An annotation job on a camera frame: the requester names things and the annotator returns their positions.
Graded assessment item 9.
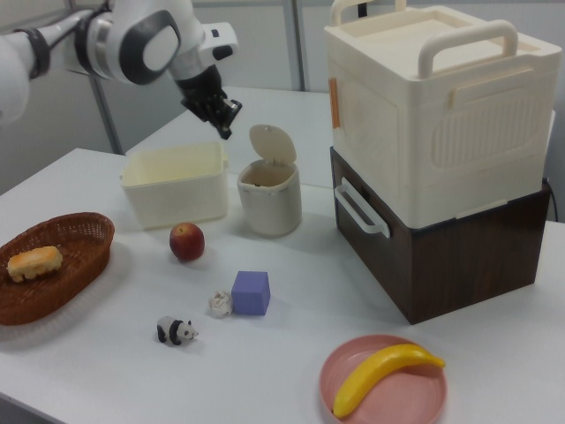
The purple cube block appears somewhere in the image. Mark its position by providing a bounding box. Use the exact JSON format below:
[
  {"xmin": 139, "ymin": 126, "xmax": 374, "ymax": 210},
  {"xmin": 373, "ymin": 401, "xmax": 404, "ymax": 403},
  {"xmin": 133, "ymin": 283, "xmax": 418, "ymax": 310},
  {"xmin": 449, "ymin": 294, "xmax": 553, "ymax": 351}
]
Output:
[{"xmin": 230, "ymin": 270, "xmax": 271, "ymax": 317}]

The panda figurine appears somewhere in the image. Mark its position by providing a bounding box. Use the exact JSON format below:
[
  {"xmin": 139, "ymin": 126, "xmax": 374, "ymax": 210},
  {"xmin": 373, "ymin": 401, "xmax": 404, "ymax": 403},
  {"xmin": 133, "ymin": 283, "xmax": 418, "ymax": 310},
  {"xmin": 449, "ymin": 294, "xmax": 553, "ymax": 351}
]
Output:
[{"xmin": 155, "ymin": 314, "xmax": 200, "ymax": 347}]

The white drawer handle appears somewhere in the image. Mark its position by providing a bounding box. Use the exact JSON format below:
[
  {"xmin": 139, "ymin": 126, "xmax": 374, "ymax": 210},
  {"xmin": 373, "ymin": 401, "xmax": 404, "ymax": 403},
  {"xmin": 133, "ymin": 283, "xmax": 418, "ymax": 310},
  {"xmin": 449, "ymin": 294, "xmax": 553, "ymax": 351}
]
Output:
[{"xmin": 334, "ymin": 183, "xmax": 392, "ymax": 239}]

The copper latch strip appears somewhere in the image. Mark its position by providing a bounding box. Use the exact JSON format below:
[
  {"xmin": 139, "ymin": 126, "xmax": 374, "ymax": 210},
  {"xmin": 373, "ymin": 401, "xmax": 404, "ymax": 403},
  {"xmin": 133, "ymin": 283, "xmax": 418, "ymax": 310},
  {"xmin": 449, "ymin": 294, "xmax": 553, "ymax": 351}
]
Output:
[{"xmin": 328, "ymin": 77, "xmax": 342, "ymax": 130}]

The brown wicker basket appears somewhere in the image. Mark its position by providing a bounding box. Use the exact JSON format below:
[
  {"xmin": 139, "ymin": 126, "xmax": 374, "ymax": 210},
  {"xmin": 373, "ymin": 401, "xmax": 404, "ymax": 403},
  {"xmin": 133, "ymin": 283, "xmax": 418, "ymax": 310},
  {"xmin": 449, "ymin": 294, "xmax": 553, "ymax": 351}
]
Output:
[{"xmin": 0, "ymin": 212, "xmax": 117, "ymax": 327}]

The red apple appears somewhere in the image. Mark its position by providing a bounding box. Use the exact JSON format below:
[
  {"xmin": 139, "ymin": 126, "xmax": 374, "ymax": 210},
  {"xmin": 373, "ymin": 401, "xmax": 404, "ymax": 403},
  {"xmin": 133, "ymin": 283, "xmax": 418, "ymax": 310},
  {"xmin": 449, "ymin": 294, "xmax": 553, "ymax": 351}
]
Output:
[{"xmin": 169, "ymin": 222, "xmax": 206, "ymax": 262}]

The toasted bread loaf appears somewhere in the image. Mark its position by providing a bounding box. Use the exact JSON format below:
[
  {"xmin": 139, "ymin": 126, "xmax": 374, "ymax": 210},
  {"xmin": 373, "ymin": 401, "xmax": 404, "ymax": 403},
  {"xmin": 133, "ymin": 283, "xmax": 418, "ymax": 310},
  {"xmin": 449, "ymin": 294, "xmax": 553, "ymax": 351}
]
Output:
[{"xmin": 7, "ymin": 246, "xmax": 63, "ymax": 284}]

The yellow banana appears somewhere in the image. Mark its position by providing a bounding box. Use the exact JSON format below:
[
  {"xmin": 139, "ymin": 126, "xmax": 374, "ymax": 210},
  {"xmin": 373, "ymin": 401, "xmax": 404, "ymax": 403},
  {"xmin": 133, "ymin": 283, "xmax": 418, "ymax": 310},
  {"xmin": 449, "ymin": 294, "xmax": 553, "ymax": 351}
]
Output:
[{"xmin": 332, "ymin": 343, "xmax": 447, "ymax": 419}]

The cream plastic open bin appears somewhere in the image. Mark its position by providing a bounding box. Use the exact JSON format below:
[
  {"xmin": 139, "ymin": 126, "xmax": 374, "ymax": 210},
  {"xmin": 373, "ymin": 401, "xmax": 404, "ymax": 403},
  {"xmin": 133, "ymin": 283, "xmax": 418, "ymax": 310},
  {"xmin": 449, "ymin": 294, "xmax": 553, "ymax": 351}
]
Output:
[{"xmin": 118, "ymin": 140, "xmax": 230, "ymax": 231}]

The cream plastic storage box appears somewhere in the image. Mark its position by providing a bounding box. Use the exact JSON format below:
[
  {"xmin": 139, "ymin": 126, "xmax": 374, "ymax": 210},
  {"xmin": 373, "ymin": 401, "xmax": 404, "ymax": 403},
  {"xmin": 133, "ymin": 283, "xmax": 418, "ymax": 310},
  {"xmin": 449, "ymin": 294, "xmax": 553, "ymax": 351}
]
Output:
[{"xmin": 323, "ymin": 0, "xmax": 561, "ymax": 229}]

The crumpled white paper ball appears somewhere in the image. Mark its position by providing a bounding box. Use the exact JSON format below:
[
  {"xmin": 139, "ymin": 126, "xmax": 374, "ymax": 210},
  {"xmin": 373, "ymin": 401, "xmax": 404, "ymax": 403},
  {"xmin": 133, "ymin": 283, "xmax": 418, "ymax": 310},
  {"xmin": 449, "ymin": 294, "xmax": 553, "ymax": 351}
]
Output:
[{"xmin": 207, "ymin": 289, "xmax": 234, "ymax": 318}]

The pink round plate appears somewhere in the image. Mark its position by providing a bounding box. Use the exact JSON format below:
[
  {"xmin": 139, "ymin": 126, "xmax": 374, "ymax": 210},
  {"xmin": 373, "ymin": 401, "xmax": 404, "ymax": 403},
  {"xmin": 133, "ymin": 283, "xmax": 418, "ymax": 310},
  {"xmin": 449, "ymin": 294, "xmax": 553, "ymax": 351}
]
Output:
[{"xmin": 319, "ymin": 334, "xmax": 449, "ymax": 424}]

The white lidded trash can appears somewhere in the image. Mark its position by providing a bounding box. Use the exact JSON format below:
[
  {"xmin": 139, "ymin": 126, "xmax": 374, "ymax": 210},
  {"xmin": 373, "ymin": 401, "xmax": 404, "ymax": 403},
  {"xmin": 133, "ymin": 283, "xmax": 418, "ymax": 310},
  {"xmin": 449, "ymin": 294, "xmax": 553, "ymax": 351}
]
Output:
[{"xmin": 237, "ymin": 124, "xmax": 303, "ymax": 239}]

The dark wood drawer cabinet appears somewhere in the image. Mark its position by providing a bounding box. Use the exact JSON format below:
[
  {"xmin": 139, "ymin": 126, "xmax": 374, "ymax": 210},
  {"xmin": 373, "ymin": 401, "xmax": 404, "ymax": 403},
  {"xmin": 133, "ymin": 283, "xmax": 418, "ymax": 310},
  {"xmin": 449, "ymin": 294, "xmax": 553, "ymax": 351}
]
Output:
[{"xmin": 329, "ymin": 145, "xmax": 552, "ymax": 326}]

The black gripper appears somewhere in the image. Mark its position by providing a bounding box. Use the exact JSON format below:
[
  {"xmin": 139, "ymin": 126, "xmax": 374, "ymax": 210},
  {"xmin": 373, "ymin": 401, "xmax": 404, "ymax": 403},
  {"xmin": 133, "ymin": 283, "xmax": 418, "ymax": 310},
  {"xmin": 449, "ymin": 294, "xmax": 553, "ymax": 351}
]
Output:
[{"xmin": 175, "ymin": 64, "xmax": 245, "ymax": 140}]

